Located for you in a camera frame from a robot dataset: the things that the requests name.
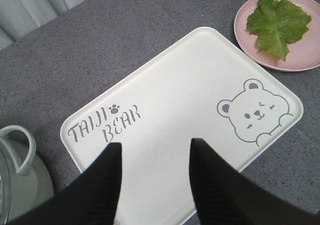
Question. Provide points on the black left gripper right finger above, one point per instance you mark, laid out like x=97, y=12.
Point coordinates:
x=223, y=196

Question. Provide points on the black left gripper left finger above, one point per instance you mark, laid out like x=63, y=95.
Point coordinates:
x=91, y=199

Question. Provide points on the green lettuce leaf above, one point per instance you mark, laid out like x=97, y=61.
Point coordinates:
x=277, y=25

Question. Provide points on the cream bear serving tray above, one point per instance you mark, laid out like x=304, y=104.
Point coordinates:
x=200, y=87

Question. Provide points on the green electric cooking pot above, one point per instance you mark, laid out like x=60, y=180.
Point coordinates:
x=25, y=182

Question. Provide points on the pink round plate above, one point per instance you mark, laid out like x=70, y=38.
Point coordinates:
x=303, y=55

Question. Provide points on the white grey curtain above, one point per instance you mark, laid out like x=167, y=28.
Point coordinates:
x=18, y=18

